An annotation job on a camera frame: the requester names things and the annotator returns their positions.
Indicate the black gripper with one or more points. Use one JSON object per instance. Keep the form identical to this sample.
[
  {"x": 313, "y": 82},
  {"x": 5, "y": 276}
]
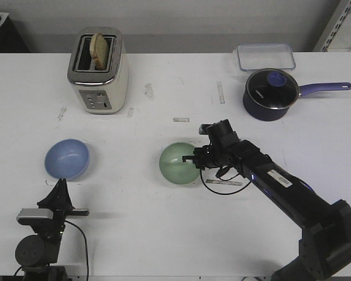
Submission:
[
  {"x": 203, "y": 157},
  {"x": 57, "y": 205}
]

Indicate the green bowl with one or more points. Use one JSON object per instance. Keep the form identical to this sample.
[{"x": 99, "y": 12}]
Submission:
[{"x": 172, "y": 166}]

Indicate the blue bowl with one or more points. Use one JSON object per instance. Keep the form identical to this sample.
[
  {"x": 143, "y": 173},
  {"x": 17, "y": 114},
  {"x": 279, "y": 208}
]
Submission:
[{"x": 67, "y": 159}]

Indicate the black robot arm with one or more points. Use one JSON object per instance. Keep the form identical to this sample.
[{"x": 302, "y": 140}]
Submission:
[
  {"x": 38, "y": 254},
  {"x": 325, "y": 245}
]

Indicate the dark blue saucepan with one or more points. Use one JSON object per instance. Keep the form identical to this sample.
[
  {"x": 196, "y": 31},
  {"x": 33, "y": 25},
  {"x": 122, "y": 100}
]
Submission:
[{"x": 264, "y": 114}]

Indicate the glass pot lid blue knob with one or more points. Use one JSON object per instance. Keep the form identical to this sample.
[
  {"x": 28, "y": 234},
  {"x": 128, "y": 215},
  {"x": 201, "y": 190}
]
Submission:
[{"x": 272, "y": 88}]

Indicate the cream and silver toaster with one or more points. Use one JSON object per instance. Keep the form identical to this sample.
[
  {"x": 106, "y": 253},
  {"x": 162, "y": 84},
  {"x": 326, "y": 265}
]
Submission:
[{"x": 99, "y": 91}]

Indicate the clear plastic food container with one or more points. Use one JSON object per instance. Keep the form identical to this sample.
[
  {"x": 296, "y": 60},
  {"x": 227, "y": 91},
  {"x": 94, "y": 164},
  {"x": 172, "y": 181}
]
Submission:
[{"x": 252, "y": 57}]

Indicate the slice of toast bread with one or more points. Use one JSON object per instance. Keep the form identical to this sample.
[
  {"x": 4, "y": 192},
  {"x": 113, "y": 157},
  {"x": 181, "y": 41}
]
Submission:
[{"x": 99, "y": 51}]

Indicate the white slotted shelf upright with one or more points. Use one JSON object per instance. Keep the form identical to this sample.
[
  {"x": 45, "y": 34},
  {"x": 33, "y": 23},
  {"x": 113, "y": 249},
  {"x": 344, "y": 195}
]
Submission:
[{"x": 336, "y": 36}]

